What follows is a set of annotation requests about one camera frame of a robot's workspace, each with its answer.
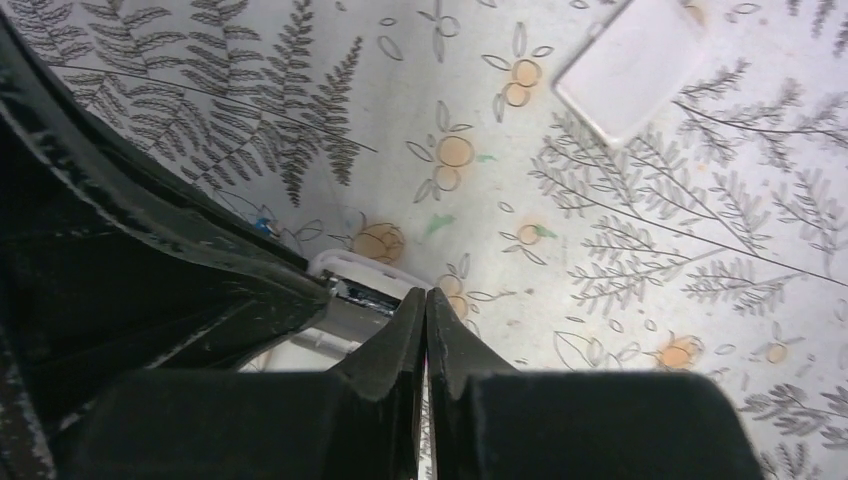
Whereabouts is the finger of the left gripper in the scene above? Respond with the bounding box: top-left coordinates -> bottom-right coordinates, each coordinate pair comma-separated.
1,17 -> 329,479

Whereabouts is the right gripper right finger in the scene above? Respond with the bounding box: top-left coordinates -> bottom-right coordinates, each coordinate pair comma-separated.
425,289 -> 762,479

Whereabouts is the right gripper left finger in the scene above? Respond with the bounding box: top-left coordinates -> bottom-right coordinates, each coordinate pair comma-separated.
62,288 -> 426,479

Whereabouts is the white remote battery cover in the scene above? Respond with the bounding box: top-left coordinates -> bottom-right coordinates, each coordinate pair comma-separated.
552,0 -> 707,149

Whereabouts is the floral patterned table mat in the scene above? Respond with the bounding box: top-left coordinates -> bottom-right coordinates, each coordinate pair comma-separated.
1,1 -> 847,479

